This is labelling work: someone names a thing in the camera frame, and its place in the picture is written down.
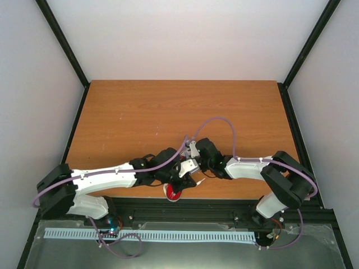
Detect light blue slotted cable duct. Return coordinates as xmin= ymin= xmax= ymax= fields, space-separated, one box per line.
xmin=43 ymin=228 xmax=256 ymax=244

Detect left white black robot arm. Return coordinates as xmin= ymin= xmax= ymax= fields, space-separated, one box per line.
xmin=33 ymin=147 xmax=199 ymax=226

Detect right black frame post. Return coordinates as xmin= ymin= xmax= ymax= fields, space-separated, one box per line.
xmin=283 ymin=0 xmax=341 ymax=90

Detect small circuit board with led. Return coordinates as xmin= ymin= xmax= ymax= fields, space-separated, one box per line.
xmin=106 ymin=216 xmax=123 ymax=234

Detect red canvas sneaker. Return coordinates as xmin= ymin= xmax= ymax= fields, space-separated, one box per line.
xmin=163 ymin=183 xmax=182 ymax=202

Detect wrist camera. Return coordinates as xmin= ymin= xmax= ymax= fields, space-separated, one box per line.
xmin=178 ymin=159 xmax=200 ymax=178
xmin=184 ymin=140 xmax=200 ymax=159

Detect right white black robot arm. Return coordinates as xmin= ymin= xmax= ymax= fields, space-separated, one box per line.
xmin=188 ymin=138 xmax=318 ymax=227

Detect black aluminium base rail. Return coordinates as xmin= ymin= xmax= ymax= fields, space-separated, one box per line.
xmin=36 ymin=196 xmax=337 ymax=229

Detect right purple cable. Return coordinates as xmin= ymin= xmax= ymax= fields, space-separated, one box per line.
xmin=186 ymin=117 xmax=318 ymax=250

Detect black frame post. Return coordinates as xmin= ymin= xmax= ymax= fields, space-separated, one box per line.
xmin=283 ymin=0 xmax=341 ymax=90
xmin=35 ymin=0 xmax=91 ymax=88

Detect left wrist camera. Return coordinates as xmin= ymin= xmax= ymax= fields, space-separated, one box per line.
xmin=178 ymin=159 xmax=200 ymax=178

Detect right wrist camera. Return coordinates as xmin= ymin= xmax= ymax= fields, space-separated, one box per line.
xmin=184 ymin=140 xmax=200 ymax=159

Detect left black frame post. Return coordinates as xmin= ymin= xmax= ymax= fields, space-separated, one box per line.
xmin=35 ymin=0 xmax=91 ymax=88

